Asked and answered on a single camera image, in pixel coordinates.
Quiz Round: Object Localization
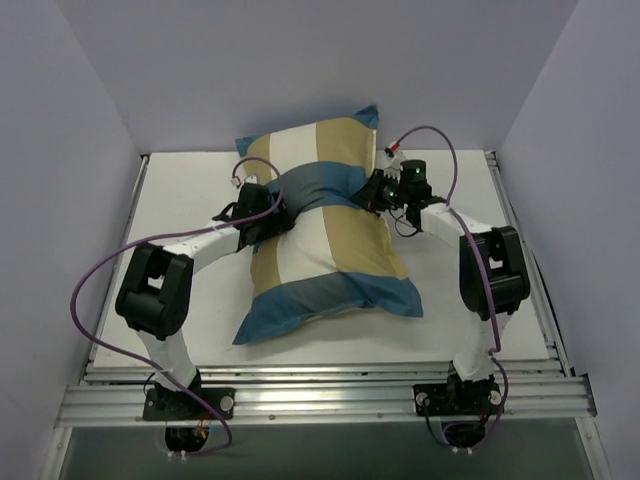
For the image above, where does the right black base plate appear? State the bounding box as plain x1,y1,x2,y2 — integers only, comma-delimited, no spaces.
412,379,503,417

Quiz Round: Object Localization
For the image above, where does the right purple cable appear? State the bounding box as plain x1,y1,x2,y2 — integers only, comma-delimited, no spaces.
384,124,511,446

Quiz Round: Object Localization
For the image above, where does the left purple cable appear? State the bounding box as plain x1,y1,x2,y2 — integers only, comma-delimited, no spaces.
69,157,289,456

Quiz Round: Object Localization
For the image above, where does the aluminium front rail frame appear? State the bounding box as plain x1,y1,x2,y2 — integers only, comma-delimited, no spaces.
56,359,596,428

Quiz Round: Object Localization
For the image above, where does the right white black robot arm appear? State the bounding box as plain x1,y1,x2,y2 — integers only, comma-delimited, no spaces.
351,159,531,413

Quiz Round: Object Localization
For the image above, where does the blue beige white pillowcase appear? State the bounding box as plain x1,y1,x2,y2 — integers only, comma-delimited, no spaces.
233,105,423,345

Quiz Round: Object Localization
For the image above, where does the aluminium side rail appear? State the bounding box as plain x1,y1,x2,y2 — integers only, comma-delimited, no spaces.
484,151,577,377
70,155,149,362

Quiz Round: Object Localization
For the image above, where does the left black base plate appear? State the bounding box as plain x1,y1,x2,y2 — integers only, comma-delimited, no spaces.
142,385,236,421

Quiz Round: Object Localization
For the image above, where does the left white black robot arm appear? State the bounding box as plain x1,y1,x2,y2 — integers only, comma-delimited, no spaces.
115,183,294,419

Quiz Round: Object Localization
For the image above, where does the purple cable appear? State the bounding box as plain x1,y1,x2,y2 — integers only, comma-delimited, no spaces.
384,124,511,446
69,157,289,456

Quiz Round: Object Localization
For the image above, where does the right aluminium side rail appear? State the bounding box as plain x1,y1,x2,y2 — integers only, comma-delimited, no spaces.
484,151,577,377

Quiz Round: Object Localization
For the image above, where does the left aluminium side rail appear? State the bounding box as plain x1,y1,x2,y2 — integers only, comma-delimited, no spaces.
70,155,149,362

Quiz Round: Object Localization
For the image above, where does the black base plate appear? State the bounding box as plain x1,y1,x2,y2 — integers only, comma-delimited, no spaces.
412,379,503,417
142,385,236,421

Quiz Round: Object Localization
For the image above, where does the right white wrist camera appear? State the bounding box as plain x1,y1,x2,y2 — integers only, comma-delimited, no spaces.
383,152,405,181

